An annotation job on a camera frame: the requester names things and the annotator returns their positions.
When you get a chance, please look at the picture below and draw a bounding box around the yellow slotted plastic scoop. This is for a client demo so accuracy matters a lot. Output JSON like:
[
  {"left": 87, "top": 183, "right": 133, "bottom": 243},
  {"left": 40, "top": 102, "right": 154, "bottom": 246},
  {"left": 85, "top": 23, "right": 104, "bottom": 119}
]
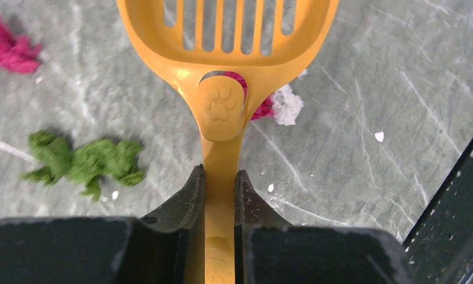
[{"left": 117, "top": 1, "right": 339, "bottom": 283}]

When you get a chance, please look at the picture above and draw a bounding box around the green crumpled paper scrap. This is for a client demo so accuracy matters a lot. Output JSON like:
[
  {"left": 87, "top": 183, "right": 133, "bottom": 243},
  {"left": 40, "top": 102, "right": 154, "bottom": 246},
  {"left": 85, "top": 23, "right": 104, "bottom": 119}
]
[{"left": 21, "top": 130, "right": 145, "bottom": 202}]

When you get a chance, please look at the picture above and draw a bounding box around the pink crumpled paper scrap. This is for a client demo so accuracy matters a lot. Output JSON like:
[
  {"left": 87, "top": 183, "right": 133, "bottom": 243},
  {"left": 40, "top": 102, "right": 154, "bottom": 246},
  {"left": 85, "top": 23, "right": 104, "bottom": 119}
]
[{"left": 0, "top": 18, "right": 41, "bottom": 74}]

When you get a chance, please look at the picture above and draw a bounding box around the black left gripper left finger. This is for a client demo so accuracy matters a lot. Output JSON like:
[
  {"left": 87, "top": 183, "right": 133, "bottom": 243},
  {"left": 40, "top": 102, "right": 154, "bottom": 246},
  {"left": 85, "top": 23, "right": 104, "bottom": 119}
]
[{"left": 0, "top": 166, "right": 205, "bottom": 283}]

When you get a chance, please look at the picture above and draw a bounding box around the magenta scrap under scoop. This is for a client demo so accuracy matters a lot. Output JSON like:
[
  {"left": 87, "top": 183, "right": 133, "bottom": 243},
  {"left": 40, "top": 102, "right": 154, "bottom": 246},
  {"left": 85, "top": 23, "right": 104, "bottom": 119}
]
[{"left": 221, "top": 71, "right": 275, "bottom": 121}]

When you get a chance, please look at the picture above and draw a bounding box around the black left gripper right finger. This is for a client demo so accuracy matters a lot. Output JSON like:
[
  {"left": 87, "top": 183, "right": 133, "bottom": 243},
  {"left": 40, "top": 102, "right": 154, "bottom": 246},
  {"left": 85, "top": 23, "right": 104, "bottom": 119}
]
[{"left": 234, "top": 170, "right": 414, "bottom": 283}]

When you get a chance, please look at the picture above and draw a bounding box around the white scrap under scoop handle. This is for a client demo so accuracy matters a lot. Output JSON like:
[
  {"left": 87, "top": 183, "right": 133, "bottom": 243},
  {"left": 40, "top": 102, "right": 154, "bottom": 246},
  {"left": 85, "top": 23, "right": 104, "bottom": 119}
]
[{"left": 270, "top": 83, "right": 304, "bottom": 126}]

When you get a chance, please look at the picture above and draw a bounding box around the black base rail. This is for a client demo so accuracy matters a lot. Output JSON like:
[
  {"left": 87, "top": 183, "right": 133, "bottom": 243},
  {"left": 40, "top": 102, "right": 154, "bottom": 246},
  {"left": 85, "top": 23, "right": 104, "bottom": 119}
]
[{"left": 403, "top": 138, "right": 473, "bottom": 283}]

